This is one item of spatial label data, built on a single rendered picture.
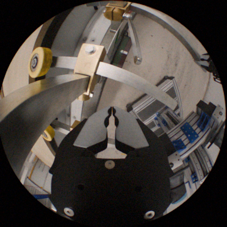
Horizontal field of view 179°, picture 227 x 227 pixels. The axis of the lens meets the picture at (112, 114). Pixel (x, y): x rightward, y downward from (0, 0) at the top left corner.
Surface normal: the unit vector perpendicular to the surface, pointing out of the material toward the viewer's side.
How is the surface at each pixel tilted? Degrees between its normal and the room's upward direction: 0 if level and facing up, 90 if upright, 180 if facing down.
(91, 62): 0
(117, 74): 0
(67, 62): 0
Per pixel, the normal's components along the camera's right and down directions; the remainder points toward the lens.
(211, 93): -0.95, -0.28
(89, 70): -0.02, 0.52
